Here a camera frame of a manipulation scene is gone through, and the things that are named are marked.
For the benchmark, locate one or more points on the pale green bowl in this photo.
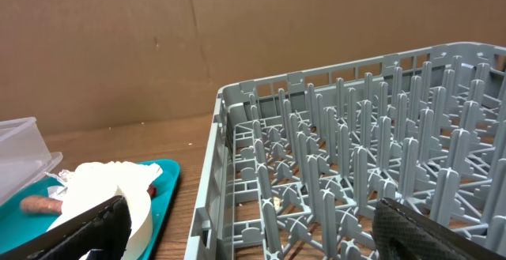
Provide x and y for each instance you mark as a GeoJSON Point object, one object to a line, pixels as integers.
{"type": "Point", "coordinates": [85, 193]}

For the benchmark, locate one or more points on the teal serving tray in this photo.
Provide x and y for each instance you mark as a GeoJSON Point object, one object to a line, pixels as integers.
{"type": "Point", "coordinates": [18, 228]}

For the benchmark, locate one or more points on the grey dishwasher rack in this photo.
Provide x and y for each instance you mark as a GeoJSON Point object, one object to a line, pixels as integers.
{"type": "Point", "coordinates": [301, 159]}

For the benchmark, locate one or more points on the clear plastic bin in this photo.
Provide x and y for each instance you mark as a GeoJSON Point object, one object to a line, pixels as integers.
{"type": "Point", "coordinates": [25, 158]}

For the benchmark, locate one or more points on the crumpled white napkin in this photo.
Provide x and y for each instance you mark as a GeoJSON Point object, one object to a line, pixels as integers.
{"type": "Point", "coordinates": [124, 172]}

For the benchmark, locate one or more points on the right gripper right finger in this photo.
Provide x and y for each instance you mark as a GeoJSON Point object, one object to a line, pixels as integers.
{"type": "Point", "coordinates": [401, 233]}

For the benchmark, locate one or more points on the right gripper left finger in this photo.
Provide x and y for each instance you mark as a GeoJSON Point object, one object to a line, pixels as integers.
{"type": "Point", "coordinates": [103, 231]}

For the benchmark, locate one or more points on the orange carrot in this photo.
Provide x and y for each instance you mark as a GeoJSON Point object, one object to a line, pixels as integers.
{"type": "Point", "coordinates": [37, 204]}

